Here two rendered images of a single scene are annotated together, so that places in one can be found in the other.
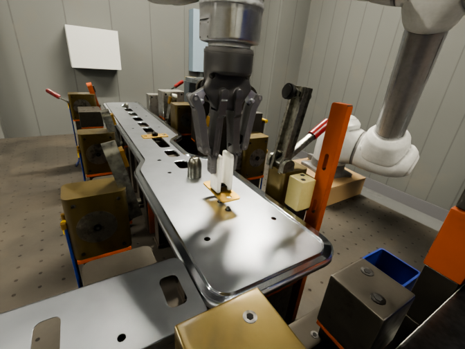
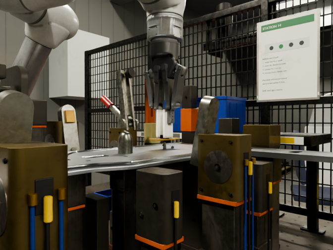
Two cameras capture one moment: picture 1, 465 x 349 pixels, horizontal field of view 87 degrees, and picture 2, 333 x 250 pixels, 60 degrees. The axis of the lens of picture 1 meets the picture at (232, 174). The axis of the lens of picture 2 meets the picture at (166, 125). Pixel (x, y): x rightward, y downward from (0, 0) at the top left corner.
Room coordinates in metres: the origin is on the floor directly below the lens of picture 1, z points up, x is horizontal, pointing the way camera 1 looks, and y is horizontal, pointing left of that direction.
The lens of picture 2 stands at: (0.59, 0.72, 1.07)
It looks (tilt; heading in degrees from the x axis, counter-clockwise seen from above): 1 degrees down; 255
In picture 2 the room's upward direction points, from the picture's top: straight up
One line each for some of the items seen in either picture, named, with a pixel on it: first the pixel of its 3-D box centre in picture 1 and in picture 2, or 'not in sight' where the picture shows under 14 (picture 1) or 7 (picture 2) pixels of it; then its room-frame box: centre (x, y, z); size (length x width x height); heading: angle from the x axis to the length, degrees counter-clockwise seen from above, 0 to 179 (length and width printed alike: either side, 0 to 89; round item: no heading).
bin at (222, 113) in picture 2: not in sight; (202, 115); (0.15, -0.38, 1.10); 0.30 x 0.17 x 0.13; 124
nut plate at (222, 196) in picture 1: (221, 188); (164, 137); (0.41, 0.02, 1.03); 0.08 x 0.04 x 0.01; 33
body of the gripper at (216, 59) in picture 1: (227, 79); (164, 60); (0.41, 0.02, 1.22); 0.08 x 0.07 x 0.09; 123
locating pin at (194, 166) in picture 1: (194, 169); (125, 145); (0.52, 0.09, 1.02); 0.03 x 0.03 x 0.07
